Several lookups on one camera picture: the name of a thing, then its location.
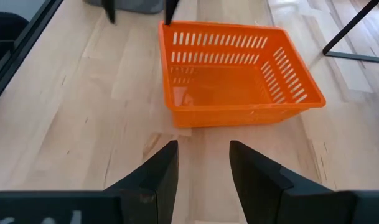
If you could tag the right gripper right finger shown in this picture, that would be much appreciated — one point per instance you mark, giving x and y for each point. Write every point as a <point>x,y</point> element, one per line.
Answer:
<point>270,199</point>

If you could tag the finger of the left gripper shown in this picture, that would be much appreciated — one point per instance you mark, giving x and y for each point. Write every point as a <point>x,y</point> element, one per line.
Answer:
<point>109,9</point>
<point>171,9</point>

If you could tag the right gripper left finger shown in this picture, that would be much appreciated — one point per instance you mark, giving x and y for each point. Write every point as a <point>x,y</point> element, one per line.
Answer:
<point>145,199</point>

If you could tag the large orange plastic basket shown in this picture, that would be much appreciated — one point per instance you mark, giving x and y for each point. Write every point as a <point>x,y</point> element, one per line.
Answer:
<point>226,115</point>

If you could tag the black metal shelf leg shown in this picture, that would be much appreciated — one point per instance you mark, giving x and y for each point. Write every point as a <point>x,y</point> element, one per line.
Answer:
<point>348,29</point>

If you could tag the black chair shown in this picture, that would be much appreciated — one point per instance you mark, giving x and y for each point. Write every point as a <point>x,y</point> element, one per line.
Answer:
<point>5,28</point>

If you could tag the black table frame rail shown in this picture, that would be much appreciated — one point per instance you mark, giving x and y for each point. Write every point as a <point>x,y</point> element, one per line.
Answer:
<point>24,46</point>

